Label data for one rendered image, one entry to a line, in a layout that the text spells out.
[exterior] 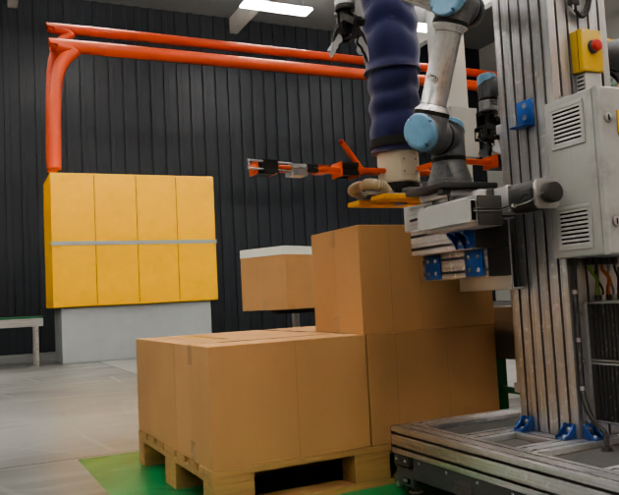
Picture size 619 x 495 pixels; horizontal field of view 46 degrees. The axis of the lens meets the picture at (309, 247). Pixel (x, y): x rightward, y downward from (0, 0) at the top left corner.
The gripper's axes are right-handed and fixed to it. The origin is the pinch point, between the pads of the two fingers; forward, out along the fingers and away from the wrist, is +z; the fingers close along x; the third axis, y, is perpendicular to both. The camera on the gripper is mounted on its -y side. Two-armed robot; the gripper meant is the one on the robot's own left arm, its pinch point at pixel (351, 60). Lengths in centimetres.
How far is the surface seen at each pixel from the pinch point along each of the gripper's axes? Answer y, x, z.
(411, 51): 19.4, -39.1, -13.6
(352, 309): 18, -5, 89
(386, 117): 24.2, -28.7, 12.9
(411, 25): 20, -40, -25
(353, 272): 16, -5, 75
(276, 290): 203, -52, 78
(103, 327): 762, -37, 109
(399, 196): 16, -27, 46
